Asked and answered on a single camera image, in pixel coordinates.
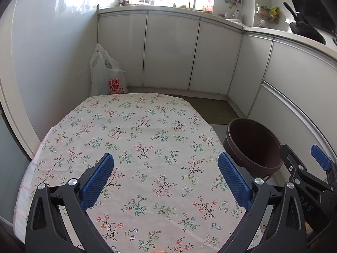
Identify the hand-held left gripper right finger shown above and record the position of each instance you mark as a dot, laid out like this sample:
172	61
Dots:
234	179

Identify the black wok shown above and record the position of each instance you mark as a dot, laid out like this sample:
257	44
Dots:
308	31

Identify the small glass jar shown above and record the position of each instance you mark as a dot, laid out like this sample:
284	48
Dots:
238	14

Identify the white plastic shopping bag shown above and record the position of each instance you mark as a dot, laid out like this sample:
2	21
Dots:
105	76

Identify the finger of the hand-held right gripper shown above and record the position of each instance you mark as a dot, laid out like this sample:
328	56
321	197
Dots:
320	156
292	163

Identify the white kitchen cabinet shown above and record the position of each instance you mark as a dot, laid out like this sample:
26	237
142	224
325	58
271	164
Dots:
168	47

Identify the brown round bin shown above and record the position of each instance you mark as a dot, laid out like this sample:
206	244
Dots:
252	142

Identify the yellow green packet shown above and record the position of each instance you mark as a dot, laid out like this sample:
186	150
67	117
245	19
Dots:
274	11

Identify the floral tablecloth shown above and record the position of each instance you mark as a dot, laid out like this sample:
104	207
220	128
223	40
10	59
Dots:
144	123

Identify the white door frame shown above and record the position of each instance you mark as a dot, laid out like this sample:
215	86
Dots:
13	116

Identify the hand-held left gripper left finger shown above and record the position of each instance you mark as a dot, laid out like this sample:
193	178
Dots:
98	179

